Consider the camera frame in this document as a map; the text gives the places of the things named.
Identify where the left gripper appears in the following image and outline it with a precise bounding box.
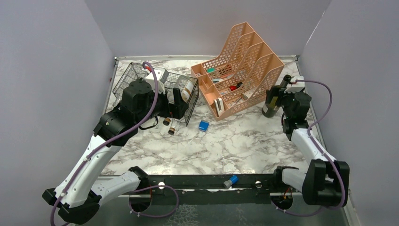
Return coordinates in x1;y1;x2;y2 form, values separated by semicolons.
136;85;189;126

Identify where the green wine bottle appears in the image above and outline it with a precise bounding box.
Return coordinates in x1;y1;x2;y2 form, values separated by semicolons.
262;74;292;118

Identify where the blue grey cylinder cap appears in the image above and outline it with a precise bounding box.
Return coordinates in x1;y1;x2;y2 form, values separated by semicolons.
223;175;239;189

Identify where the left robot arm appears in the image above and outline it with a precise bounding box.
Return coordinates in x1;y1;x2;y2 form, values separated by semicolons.
42;79;189;225

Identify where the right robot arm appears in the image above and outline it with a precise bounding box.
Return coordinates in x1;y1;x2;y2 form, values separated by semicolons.
265;86;350;208

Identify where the clear bottle with cork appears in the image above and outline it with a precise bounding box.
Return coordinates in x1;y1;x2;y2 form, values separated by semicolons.
163;117;172;126

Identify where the blue stamp block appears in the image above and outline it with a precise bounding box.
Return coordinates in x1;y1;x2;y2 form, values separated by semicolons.
199;120;209;132

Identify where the peach plastic file organizer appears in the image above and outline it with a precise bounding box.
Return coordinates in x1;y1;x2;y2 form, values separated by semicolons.
191;22;284;121

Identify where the red object in organizer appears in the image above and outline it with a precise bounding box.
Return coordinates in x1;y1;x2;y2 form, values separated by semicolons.
229;82;243;91

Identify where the white tape dispenser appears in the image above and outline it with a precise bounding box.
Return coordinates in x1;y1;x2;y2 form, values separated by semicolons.
214;97;225;117

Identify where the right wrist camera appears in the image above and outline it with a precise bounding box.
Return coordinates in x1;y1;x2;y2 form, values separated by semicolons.
284;76;305;94

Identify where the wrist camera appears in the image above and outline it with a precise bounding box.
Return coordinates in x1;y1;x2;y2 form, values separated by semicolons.
144;68;169;94
284;76;305;94

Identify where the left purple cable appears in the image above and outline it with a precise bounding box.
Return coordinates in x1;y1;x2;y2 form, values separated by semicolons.
49;61;160;226

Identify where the black wire wine rack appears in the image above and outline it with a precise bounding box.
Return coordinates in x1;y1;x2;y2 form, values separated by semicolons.
112;63;199;125

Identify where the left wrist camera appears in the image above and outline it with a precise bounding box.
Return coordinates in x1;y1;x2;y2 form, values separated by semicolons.
144;68;169;94

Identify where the black base frame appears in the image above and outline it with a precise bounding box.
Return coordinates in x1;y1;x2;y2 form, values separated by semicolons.
127;174;290;218

